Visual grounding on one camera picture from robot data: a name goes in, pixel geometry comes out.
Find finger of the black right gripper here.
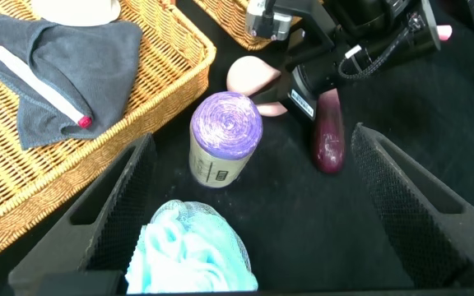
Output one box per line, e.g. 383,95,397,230
249,76,294,109
280,40,304,75

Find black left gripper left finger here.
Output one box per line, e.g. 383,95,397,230
8,132,158,289

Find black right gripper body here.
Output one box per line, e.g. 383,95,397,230
287,12,442,123

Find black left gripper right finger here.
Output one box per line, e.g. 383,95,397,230
350,122,474,289

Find pale pink round fruit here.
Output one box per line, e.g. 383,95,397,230
225,55,290,118

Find purple eggplant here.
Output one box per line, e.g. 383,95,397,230
312,87,346,174

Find purple garbage bag roll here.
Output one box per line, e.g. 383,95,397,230
188,90,264,189

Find light blue bath pouf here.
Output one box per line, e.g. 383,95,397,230
124,199,259,295

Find grey microfibre towel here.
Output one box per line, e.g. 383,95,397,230
0,12,144,151

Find white marker pink cap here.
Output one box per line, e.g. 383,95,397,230
0,44,93,129

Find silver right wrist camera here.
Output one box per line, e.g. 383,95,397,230
244,0,294,41

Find black braided cable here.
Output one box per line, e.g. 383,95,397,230
337,12,423,81

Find rectangular wicker basket brown handles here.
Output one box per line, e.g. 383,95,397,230
0,0,217,275
193,0,304,52

